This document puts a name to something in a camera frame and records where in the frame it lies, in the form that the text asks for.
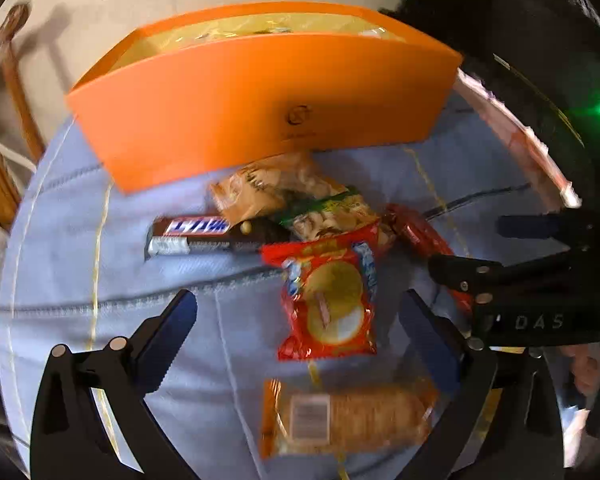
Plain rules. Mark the red round cracker packet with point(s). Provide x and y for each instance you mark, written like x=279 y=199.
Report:
x=330 y=300

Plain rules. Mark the brown chocolate bar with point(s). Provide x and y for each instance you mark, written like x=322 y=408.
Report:
x=195 y=227

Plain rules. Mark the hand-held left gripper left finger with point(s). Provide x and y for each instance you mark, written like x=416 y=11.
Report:
x=172 y=322

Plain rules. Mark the red sausage packet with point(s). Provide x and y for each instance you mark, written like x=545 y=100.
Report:
x=415 y=232

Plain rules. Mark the large black object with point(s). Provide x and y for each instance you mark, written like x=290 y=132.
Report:
x=505 y=10

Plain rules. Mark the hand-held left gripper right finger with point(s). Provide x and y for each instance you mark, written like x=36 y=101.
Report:
x=425 y=340

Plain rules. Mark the clear cracker packet orange ends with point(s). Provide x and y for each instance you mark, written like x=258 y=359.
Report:
x=360 y=415

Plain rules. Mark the tan peanut packet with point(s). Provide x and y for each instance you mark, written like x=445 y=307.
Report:
x=250 y=190

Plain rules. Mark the orange box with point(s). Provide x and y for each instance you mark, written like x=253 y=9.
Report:
x=230 y=100

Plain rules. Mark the blue denim cloth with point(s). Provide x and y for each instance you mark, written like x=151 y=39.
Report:
x=80 y=240

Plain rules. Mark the green nut packet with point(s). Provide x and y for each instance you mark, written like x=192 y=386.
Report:
x=325 y=217

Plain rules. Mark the person's right hand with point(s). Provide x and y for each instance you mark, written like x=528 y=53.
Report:
x=585 y=370

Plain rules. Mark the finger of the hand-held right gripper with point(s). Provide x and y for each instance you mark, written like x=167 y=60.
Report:
x=525 y=226
x=455 y=270

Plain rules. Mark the glossy snack packet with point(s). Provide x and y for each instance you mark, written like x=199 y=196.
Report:
x=230 y=30

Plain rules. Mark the wooden chair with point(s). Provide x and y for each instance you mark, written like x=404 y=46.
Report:
x=22 y=105

